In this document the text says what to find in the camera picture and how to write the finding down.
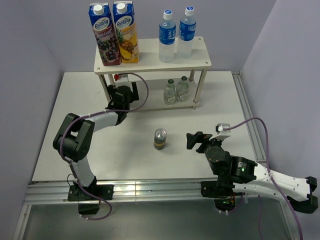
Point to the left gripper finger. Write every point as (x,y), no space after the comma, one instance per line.
(111,89)
(134,89)

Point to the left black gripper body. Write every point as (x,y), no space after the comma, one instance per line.
(131,98)

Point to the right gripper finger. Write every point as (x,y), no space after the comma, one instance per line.
(192,139)
(201,135)

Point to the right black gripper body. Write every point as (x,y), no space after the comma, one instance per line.
(201,149)

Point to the black gold drink can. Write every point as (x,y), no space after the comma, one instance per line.
(160,136)

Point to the green cap soda bottle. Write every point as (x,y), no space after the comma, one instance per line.
(182,89)
(169,94)

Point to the blue label water bottle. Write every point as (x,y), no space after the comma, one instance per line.
(186,34)
(167,36)

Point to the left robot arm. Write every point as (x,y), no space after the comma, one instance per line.
(74,138)

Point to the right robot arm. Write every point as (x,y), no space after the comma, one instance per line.
(237,175)

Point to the white two-tier shelf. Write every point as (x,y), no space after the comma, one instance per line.
(151,75)

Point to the pineapple juice carton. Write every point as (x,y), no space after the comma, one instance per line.
(126,31)

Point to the red grape juice carton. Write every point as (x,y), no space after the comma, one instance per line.
(104,32)

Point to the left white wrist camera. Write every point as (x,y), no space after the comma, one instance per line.
(121,78)

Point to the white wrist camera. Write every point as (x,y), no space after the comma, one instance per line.
(221,132)
(121,78)

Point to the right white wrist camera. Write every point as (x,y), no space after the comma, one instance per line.
(221,132)

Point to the aluminium side rail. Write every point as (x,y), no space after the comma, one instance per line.
(255,139)

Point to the aluminium mounting rail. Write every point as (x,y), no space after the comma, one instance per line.
(52,193)

